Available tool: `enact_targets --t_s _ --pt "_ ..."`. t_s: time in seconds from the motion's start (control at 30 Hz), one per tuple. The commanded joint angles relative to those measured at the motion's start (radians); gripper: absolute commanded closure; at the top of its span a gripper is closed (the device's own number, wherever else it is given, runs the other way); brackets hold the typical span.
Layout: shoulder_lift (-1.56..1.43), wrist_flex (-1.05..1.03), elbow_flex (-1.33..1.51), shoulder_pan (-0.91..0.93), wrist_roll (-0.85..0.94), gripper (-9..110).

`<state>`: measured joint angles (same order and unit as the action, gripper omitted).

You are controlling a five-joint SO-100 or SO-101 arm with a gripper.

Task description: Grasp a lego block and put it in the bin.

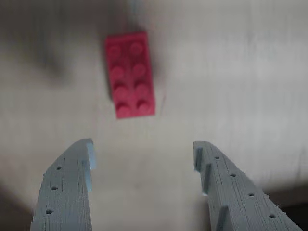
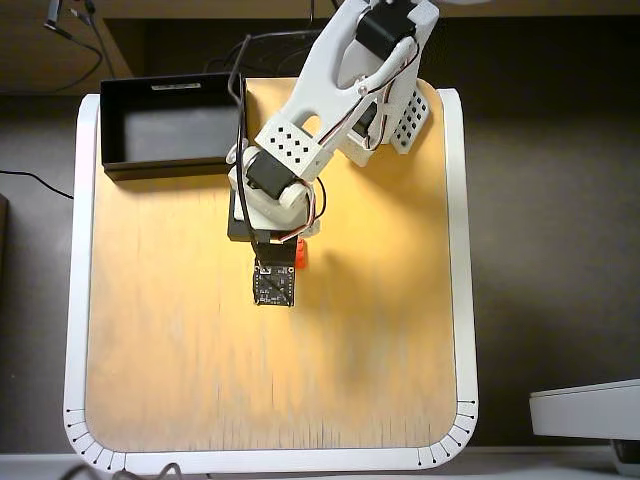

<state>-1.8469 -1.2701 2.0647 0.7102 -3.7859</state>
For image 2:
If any black looped cable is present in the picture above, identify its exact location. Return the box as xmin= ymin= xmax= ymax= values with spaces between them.
xmin=203 ymin=49 xmax=241 ymax=74

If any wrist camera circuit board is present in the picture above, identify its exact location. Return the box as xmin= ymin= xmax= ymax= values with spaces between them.
xmin=251 ymin=240 xmax=298 ymax=308

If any thin servo wire bundle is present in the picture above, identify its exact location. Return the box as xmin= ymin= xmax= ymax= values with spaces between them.
xmin=277 ymin=174 xmax=327 ymax=242

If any thin black cable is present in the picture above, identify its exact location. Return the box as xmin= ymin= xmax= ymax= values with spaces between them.
xmin=0 ymin=168 xmax=76 ymax=200

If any black camera cable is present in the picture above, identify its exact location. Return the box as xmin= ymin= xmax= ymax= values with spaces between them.
xmin=226 ymin=30 xmax=321 ymax=251

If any white device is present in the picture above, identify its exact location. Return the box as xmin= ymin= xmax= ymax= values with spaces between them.
xmin=528 ymin=378 xmax=640 ymax=476

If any wooden desk board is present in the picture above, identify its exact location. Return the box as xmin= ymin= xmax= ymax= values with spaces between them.
xmin=0 ymin=0 xmax=341 ymax=97

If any black rectangular bin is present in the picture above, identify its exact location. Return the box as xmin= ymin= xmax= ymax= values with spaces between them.
xmin=99 ymin=71 xmax=253 ymax=182

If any grey cable with plug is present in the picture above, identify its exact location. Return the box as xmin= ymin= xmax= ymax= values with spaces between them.
xmin=0 ymin=0 xmax=119 ymax=96

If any wooden tray white rim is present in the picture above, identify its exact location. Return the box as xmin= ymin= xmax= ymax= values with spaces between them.
xmin=63 ymin=75 xmax=480 ymax=475

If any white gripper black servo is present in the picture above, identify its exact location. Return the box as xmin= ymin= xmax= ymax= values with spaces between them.
xmin=226 ymin=147 xmax=322 ymax=245

